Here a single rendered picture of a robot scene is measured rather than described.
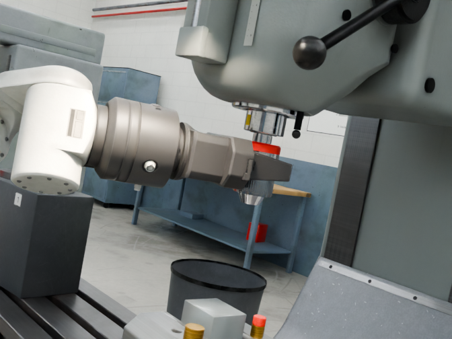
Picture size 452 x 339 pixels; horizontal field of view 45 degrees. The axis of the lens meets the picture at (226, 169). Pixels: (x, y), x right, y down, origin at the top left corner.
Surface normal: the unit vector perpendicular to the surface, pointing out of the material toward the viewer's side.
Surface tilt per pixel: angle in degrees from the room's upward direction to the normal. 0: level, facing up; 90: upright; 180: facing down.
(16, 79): 71
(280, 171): 90
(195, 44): 90
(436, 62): 90
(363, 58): 109
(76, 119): 66
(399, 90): 100
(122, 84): 90
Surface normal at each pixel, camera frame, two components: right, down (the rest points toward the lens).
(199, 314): -0.76, -0.11
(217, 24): 0.65, 0.16
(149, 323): -0.35, -0.82
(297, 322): -0.53, -0.53
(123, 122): 0.38, -0.30
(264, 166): 0.33, 0.11
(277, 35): -0.19, 0.22
